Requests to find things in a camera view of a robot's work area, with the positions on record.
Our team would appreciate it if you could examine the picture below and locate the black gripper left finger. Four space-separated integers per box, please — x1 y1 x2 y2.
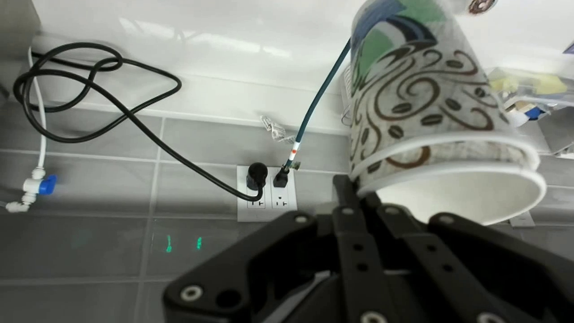
162 177 391 323

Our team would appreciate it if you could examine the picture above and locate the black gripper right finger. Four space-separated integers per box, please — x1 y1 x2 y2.
365 195 574 323

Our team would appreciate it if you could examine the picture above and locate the clear plastic container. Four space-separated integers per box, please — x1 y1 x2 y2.
490 67 574 157

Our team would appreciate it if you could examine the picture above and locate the white water tube valve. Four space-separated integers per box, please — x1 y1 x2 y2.
4 48 60 216

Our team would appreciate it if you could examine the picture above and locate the white wall power outlet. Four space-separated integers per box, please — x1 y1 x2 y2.
237 168 298 223

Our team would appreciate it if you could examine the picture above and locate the teal cable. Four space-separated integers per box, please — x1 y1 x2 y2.
273 39 356 191

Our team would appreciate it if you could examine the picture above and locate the black power cable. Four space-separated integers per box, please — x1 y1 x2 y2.
13 42 270 202

